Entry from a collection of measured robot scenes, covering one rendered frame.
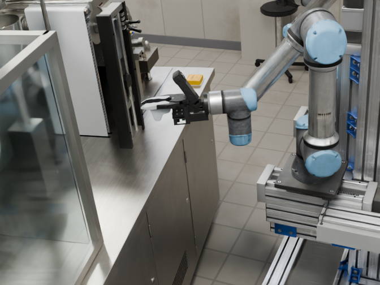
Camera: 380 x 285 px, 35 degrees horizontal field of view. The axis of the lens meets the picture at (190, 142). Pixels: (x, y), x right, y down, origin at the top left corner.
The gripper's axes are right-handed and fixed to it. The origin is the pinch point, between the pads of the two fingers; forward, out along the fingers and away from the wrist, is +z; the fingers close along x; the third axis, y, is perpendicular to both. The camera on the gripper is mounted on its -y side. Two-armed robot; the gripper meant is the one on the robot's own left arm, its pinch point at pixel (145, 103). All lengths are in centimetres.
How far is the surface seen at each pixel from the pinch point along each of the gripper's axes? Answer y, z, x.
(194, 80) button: 20, -15, 82
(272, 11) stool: 32, -76, 268
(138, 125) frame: 26, 9, 45
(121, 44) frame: -10.6, 9.5, 36.8
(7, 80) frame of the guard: -28, 23, -55
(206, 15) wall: 47, -28, 346
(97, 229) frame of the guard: 30.4, 16.9, -24.2
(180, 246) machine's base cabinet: 81, -3, 38
